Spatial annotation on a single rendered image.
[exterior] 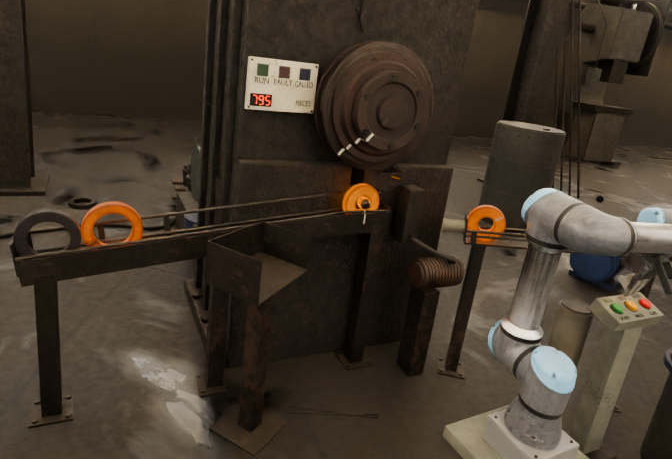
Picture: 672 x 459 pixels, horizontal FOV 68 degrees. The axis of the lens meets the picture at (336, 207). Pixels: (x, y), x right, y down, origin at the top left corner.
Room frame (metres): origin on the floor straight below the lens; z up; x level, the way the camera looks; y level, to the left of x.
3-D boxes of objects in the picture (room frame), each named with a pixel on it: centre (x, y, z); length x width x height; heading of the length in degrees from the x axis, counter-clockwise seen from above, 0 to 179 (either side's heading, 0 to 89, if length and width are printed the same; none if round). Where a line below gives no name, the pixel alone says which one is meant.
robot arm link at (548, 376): (1.16, -0.62, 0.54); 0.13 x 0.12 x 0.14; 22
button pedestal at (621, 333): (1.56, -1.04, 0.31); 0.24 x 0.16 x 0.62; 117
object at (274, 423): (1.42, 0.21, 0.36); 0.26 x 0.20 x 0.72; 152
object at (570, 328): (1.69, -0.93, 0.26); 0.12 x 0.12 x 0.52
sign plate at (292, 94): (1.84, 0.25, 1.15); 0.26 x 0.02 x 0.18; 117
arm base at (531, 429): (1.16, -0.62, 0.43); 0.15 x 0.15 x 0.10
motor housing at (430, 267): (1.93, -0.46, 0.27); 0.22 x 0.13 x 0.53; 117
